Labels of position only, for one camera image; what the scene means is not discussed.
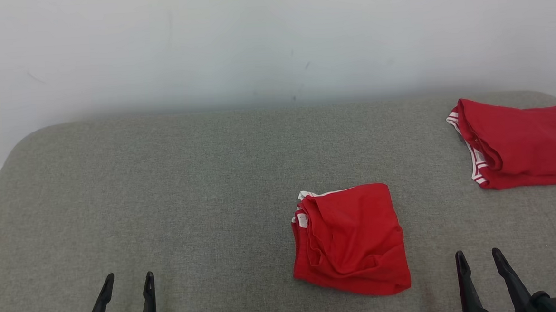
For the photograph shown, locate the red basketball jersey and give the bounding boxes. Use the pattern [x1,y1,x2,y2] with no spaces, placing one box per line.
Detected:
[445,94,556,193]

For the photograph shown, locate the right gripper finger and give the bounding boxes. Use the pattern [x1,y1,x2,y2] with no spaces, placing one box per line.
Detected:
[455,249,490,312]
[491,246,535,312]

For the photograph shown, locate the red shorts with white panels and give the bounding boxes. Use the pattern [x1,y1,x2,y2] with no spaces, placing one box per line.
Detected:
[288,182,413,301]

